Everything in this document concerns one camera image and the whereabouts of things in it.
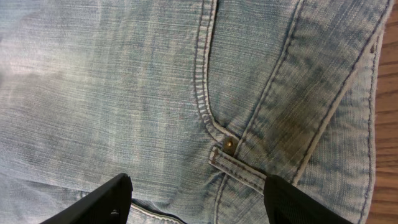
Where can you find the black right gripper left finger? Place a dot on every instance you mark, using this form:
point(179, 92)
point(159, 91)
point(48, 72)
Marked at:
point(108, 204)

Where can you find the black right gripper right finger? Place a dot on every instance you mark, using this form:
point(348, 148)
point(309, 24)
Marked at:
point(286, 204)

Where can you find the light blue denim shorts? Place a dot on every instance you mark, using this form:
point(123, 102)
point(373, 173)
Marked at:
point(197, 101)

